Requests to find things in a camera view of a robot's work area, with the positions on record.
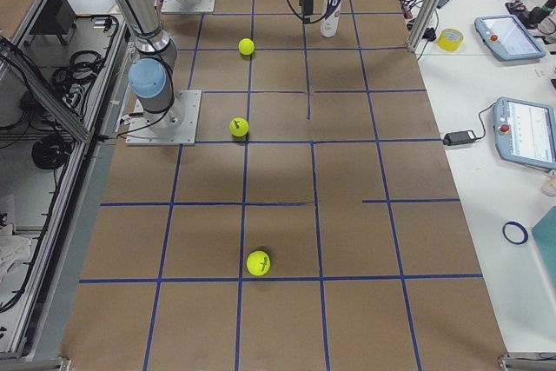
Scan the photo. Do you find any clear Wilson tennis ball can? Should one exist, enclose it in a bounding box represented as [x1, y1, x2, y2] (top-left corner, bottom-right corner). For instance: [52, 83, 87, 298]
[320, 0, 342, 38]

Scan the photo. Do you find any tennis ball near gripper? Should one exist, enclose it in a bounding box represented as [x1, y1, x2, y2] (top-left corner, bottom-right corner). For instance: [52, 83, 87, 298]
[238, 37, 255, 56]

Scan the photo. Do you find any tennis ball left front corner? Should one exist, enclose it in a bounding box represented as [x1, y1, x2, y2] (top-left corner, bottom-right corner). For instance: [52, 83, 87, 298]
[228, 117, 249, 138]

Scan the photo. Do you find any tennis ball centre front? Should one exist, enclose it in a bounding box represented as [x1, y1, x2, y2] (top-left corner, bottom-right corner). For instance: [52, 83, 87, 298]
[246, 250, 271, 277]

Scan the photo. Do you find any yellow tape roll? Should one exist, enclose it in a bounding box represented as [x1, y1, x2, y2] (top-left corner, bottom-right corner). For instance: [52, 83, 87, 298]
[437, 28, 464, 52]

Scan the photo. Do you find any teach pendant far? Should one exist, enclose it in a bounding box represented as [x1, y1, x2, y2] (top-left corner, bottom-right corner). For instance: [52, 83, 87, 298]
[474, 15, 546, 62]

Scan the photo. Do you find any teach pendant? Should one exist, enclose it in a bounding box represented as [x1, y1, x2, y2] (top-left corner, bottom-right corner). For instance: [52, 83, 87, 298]
[493, 97, 555, 170]
[474, 15, 546, 62]

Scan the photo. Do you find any small black power brick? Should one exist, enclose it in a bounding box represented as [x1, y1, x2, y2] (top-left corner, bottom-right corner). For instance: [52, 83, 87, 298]
[442, 129, 478, 146]

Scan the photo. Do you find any teach pendant near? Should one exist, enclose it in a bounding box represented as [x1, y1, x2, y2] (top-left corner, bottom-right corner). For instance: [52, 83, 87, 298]
[493, 97, 555, 170]

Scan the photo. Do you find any teal box corner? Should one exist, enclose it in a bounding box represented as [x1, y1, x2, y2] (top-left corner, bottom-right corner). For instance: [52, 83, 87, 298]
[532, 206, 556, 284]

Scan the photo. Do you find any white cloth rag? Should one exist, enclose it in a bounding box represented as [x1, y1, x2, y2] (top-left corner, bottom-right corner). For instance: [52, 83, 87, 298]
[1, 223, 31, 280]

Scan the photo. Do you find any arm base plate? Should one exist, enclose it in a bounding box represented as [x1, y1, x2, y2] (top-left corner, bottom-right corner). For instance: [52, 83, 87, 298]
[162, 0, 215, 15]
[125, 90, 202, 146]

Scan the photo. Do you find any blue tape ring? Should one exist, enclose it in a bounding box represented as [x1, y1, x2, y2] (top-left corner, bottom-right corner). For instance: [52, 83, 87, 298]
[502, 221, 530, 246]

